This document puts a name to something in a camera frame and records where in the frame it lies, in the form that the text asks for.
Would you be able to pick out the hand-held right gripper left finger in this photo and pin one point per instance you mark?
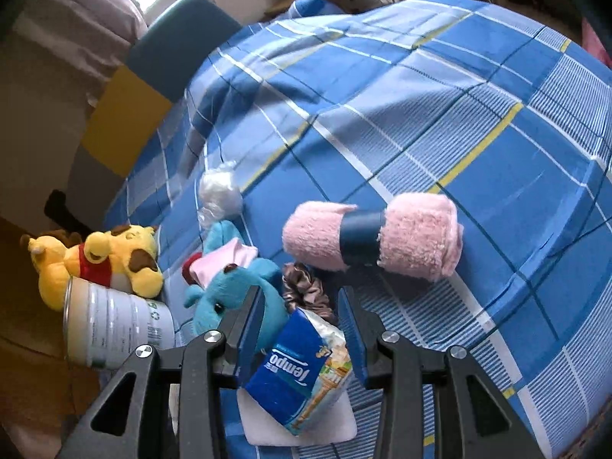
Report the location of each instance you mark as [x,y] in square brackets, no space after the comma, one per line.
[257,325]

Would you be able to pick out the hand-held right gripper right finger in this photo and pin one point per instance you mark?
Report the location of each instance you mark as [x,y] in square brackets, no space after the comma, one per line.
[351,334]

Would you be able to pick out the blue plush toy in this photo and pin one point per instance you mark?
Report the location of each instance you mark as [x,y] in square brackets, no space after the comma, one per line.
[224,291]

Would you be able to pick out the white striped sock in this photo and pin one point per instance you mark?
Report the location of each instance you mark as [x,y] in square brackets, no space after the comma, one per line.
[282,368]

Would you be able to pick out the white sponge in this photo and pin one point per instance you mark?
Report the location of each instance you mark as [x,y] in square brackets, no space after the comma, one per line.
[334,420]

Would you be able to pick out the red fleece cloth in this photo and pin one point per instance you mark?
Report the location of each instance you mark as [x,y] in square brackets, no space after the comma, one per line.
[191,265]

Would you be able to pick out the white fluffy wad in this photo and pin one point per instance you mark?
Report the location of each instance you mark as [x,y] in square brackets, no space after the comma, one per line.
[217,191]

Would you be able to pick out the brown satin scrunchie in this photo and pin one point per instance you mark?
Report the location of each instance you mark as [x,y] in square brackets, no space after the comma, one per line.
[306,291]

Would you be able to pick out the pink rolled towel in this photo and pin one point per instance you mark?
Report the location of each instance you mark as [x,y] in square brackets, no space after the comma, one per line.
[416,239]

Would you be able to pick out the white tin can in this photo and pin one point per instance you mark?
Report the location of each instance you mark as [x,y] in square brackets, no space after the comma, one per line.
[114,320]

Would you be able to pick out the yellow giraffe plush toy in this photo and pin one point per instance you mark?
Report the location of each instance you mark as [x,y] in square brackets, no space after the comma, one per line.
[110,248]

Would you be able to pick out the blue plaid bed sheet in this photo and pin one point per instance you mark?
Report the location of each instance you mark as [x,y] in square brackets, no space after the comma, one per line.
[430,105]

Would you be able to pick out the padded multicolour headboard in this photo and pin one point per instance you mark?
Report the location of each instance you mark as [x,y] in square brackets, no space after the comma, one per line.
[181,43]

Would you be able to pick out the blue pillow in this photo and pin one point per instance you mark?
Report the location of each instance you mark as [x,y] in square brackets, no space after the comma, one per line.
[311,5]

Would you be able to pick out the beige curtain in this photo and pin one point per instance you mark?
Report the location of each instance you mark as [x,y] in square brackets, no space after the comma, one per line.
[71,24]

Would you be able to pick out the pink cloth item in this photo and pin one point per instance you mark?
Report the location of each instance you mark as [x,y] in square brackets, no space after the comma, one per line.
[597,43]

